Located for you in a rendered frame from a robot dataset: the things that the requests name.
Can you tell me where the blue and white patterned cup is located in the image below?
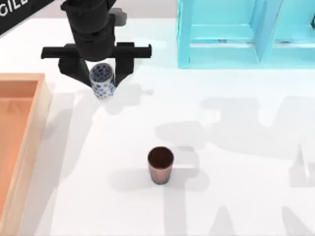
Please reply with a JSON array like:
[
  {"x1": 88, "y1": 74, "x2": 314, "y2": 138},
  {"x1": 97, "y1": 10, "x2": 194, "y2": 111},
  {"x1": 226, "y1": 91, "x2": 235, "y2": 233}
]
[{"x1": 89, "y1": 62, "x2": 116, "y2": 102}]

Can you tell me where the shallow salmon-coloured box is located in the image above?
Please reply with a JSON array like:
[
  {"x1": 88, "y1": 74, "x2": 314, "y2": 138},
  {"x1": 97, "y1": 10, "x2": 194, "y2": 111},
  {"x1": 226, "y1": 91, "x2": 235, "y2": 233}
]
[{"x1": 0, "y1": 73, "x2": 53, "y2": 236}]

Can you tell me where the light blue rack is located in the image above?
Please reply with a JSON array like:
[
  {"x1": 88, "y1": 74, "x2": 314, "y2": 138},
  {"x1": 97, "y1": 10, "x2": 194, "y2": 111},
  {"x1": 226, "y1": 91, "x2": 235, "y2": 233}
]
[{"x1": 176, "y1": 0, "x2": 315, "y2": 70}]

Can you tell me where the brown ribbed cup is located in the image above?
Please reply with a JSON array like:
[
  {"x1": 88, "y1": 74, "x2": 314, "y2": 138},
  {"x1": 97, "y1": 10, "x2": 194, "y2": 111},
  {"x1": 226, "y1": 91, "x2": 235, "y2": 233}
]
[{"x1": 147, "y1": 146, "x2": 175, "y2": 185}]

